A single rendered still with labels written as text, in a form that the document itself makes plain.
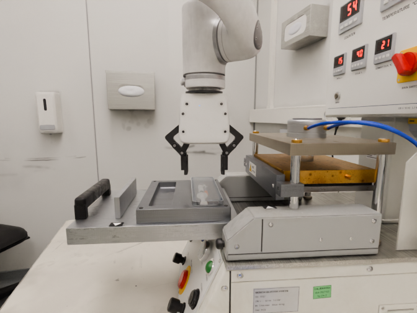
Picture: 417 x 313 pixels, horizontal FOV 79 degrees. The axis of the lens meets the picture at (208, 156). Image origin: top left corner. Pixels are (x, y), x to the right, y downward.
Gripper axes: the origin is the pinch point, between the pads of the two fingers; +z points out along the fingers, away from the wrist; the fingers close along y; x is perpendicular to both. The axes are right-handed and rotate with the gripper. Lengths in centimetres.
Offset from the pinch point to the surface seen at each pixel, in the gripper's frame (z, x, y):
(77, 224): 7.6, -11.3, -21.7
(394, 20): -27.8, -3.4, 34.8
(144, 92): -26, 121, -40
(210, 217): 7.0, -10.2, 1.1
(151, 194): 5.2, -2.2, -11.0
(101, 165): 24, 126, -74
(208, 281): 16.5, -14.2, 0.7
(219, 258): 12.7, -13.7, 2.5
